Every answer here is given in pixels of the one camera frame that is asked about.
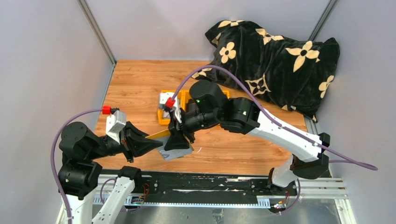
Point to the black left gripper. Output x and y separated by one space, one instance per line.
133 141

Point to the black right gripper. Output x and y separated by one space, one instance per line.
176 141

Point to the yellow leather card holder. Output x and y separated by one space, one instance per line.
173 151

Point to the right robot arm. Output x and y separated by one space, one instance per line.
242 115

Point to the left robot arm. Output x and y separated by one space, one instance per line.
79 173

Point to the yellow bin with silver cards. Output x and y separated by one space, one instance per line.
178 96

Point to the yellow bin with black cards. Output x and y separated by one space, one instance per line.
187 103

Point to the yellow bin with beige cards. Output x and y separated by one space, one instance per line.
227 92

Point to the black floral fleece blanket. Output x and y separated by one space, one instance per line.
292 74

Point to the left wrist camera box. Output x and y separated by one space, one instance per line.
114 125

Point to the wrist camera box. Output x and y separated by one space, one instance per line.
168 108
114 125

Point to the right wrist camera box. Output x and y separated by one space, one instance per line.
168 108

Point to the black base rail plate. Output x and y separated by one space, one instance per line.
200 189

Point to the aluminium frame rail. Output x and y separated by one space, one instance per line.
97 31

